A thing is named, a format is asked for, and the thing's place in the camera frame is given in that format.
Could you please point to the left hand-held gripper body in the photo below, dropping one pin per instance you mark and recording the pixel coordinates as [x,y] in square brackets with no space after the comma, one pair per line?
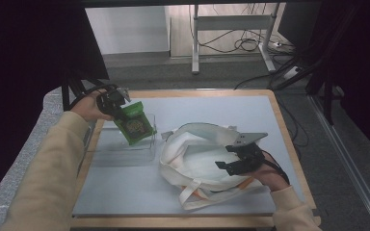
[110,102]

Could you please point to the white patterned tote bag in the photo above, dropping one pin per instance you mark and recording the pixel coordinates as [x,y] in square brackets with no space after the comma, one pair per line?
[199,157]

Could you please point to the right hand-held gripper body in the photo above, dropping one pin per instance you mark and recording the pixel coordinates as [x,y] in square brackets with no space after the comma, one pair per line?
[250,157]

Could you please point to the wooden framed white tray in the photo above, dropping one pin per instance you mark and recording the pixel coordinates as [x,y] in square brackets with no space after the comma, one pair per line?
[189,109]

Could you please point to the dark curtain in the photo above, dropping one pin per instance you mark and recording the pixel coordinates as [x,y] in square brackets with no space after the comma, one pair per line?
[366,64]
[19,80]

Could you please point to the person's left hand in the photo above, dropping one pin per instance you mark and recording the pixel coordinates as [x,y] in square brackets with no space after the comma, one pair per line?
[88,109]

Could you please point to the green snack packet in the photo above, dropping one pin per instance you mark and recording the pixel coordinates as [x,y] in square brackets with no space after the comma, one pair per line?
[136,125]

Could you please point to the person's right hand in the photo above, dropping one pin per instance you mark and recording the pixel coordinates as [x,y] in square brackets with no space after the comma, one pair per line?
[271,178]

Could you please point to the clear plastic box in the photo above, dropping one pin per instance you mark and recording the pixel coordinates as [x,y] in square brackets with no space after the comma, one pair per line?
[118,154]

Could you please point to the white power strip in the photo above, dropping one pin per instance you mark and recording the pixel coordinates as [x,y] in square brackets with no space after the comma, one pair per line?
[291,72]

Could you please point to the black metal stand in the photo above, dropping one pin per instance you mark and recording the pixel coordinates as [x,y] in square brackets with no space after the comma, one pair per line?
[327,96]
[66,96]

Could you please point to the white metal desk frame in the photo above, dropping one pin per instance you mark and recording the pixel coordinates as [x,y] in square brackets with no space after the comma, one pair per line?
[231,22]

